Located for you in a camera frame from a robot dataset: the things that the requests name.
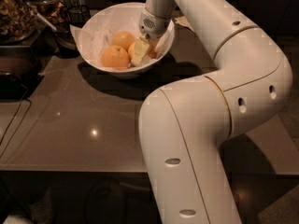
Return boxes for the white spoon handle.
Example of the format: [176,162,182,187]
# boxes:
[25,2,58,32]

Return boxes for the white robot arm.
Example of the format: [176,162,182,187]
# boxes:
[139,0,292,224]

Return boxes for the large glass nut jar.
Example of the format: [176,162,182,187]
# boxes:
[0,0,36,45]

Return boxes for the black wire holder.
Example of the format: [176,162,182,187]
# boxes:
[67,5,91,28]

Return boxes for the black appliance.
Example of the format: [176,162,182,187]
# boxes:
[0,46,43,100]

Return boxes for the folded paper napkins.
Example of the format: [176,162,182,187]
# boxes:
[175,16,193,31]

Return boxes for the white paper bowl liner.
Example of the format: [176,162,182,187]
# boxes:
[69,5,176,68]

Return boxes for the black power cable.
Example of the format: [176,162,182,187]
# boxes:
[0,71,34,161]

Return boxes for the white ceramic bowl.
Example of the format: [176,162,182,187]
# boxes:
[74,2,176,80]

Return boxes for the orange fruit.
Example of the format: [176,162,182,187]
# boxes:
[128,40,157,61]
[112,31,135,49]
[101,45,130,69]

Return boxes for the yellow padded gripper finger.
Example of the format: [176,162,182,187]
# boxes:
[130,36,151,66]

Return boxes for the orange fruit back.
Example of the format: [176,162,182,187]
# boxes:
[112,31,135,49]

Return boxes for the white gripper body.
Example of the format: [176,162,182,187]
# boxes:
[138,8,170,40]

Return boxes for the dark glass cup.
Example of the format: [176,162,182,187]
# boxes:
[53,22,79,59]

